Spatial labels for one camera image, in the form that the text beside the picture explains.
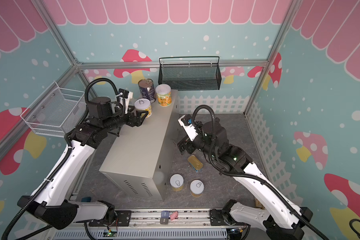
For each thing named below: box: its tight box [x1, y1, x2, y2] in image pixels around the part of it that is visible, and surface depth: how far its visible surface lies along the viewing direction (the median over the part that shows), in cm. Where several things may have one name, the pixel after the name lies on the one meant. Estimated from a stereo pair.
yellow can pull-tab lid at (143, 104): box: [134, 98, 153, 119], surface depth 71 cm
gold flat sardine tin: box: [187, 155, 204, 173], surface depth 91 cm
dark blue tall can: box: [138, 78, 156, 103], surface depth 74 cm
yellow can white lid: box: [155, 84, 172, 107], surface depth 74 cm
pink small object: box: [170, 211, 179, 220], surface depth 76 cm
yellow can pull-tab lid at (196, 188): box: [190, 179, 205, 198], surface depth 81 cm
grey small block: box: [160, 210, 170, 225], surface depth 75 cm
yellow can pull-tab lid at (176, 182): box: [169, 173, 184, 192], surface depth 83 cm
